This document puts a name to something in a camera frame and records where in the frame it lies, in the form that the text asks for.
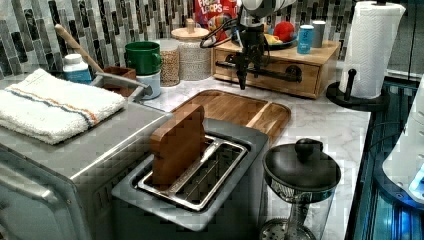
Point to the french press with black lid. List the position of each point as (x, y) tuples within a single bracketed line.
[(299, 182)]

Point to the wooden drawer front black handle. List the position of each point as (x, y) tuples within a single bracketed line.
[(279, 75)]

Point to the red toy fruit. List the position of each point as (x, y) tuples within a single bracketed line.
[(284, 31)]

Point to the green mug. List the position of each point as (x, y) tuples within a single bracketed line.
[(144, 57)]

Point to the wooden cutting board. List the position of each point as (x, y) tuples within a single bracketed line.
[(268, 117)]

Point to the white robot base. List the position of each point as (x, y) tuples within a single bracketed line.
[(404, 166)]

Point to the ceramic jar with wooden lid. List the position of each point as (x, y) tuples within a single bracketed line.
[(194, 61)]

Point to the brown wooden holder box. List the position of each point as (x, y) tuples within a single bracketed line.
[(129, 73)]

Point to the white paper towel roll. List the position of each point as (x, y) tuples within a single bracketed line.
[(373, 32)]

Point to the white blue pill bottle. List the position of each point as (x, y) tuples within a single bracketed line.
[(76, 70)]

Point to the glass jar of grains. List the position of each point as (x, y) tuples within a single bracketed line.
[(169, 52)]

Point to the wooden toast slice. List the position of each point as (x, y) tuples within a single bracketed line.
[(177, 144)]

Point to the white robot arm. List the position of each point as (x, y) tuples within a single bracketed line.
[(250, 25)]

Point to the white striped towel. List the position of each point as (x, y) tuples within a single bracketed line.
[(52, 110)]

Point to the blue can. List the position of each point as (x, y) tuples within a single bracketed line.
[(305, 37)]

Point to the white light-blue mug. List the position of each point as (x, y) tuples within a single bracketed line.
[(154, 82)]

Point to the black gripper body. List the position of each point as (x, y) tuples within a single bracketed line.
[(252, 42)]

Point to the blue plate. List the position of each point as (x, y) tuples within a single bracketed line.
[(279, 45)]

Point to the wooden drawer box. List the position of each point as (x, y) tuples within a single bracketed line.
[(325, 57)]

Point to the black paper towel holder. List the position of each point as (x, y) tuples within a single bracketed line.
[(347, 100)]

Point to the grey can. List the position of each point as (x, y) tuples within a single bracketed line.
[(318, 33)]

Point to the grey toaster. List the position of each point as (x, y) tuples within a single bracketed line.
[(217, 200)]

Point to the stainless toaster oven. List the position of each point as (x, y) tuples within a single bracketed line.
[(63, 191)]

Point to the wooden spoon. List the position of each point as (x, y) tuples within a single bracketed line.
[(68, 38)]

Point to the yellow toy banana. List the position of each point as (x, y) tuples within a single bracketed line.
[(271, 39)]

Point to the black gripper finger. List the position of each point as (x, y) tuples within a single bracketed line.
[(256, 68), (241, 65)]

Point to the red cereal box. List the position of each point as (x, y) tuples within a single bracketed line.
[(212, 14)]

